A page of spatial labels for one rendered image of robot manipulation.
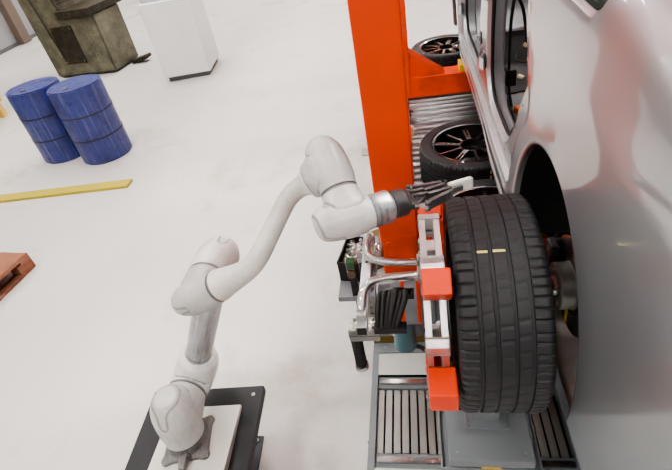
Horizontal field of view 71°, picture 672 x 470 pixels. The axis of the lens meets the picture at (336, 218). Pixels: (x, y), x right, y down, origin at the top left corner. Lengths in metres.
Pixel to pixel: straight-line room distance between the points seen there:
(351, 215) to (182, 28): 6.06
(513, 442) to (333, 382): 0.89
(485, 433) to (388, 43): 1.45
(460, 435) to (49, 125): 4.86
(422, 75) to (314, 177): 2.59
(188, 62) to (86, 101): 2.32
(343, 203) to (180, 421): 1.08
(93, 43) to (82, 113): 3.56
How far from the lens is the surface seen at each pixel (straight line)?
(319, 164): 1.22
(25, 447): 2.99
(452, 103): 4.30
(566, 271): 1.60
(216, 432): 2.08
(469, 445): 2.01
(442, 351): 1.32
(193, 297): 1.46
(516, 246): 1.30
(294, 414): 2.41
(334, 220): 1.16
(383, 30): 1.61
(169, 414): 1.89
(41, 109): 5.64
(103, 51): 8.64
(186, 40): 7.09
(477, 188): 2.69
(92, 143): 5.34
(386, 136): 1.75
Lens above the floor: 2.00
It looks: 36 degrees down
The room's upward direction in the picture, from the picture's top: 11 degrees counter-clockwise
